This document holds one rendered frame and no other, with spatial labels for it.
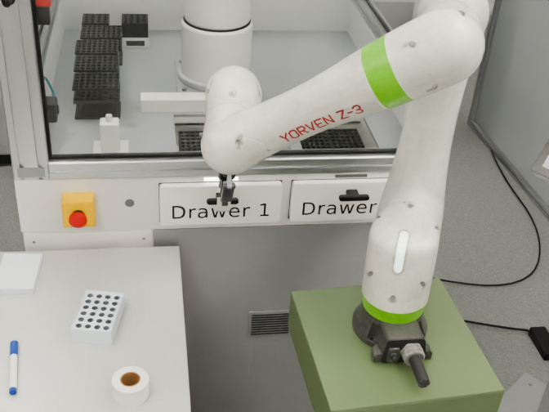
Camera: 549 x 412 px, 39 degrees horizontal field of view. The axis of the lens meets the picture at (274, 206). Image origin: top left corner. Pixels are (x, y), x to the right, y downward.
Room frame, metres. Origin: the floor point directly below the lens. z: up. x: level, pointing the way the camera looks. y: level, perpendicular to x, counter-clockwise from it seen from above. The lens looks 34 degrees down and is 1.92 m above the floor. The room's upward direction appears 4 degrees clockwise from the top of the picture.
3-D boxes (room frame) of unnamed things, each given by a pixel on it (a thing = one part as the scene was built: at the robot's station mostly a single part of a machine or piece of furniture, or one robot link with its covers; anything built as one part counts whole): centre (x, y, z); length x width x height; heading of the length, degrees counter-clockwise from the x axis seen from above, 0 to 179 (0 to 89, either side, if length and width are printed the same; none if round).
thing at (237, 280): (2.04, 0.17, 0.40); 1.03 x 0.95 x 0.80; 101
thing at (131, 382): (1.05, 0.25, 0.78); 0.07 x 0.07 x 0.04
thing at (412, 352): (1.13, -0.26, 0.89); 0.26 x 0.15 x 0.06; 10
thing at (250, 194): (1.56, 0.13, 0.87); 0.29 x 0.02 x 0.11; 101
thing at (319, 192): (1.62, -0.18, 0.87); 0.29 x 0.02 x 0.11; 101
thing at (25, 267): (1.37, 0.57, 0.77); 0.13 x 0.09 x 0.02; 7
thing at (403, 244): (1.20, -0.25, 1.02); 0.16 x 0.13 x 0.19; 167
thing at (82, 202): (1.48, 0.45, 0.88); 0.07 x 0.05 x 0.07; 101
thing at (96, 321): (1.23, 0.35, 0.78); 0.12 x 0.08 x 0.04; 179
